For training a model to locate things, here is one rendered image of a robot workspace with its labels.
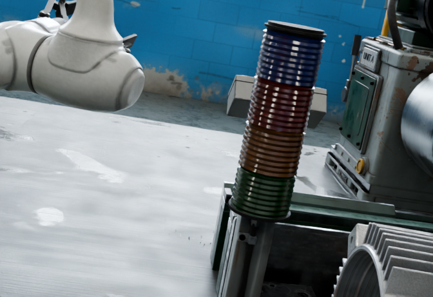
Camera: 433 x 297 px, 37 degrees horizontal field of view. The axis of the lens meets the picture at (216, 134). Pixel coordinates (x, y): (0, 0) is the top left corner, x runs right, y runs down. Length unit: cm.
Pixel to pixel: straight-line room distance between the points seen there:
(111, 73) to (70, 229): 29
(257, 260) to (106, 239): 47
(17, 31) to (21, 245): 34
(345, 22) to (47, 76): 578
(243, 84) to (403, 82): 43
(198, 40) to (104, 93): 554
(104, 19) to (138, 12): 549
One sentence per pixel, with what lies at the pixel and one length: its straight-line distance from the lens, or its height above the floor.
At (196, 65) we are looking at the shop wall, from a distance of 656.
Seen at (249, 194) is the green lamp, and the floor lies 105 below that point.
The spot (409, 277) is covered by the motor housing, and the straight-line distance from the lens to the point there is 42.
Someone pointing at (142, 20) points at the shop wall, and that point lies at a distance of 653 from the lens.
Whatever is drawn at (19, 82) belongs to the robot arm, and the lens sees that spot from 110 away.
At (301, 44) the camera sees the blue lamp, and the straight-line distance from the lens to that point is 60.
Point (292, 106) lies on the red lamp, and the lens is 61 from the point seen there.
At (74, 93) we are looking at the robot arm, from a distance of 103.
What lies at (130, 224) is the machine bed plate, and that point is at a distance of 118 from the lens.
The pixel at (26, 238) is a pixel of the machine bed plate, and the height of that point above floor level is 80.
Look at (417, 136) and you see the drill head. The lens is 135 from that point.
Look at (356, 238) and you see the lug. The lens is 50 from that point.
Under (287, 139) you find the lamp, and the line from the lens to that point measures 62.
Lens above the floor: 125
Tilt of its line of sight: 14 degrees down
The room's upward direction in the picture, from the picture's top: 10 degrees clockwise
